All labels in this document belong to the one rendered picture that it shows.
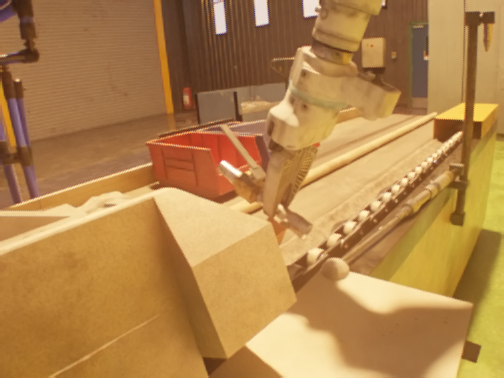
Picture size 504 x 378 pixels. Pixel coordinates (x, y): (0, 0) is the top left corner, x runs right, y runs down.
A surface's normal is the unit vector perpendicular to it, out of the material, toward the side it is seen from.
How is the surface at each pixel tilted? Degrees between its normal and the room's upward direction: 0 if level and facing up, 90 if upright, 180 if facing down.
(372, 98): 90
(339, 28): 101
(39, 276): 80
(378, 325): 0
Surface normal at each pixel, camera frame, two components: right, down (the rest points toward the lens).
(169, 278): 0.71, 0.00
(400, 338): -0.08, -0.94
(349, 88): -0.45, 0.43
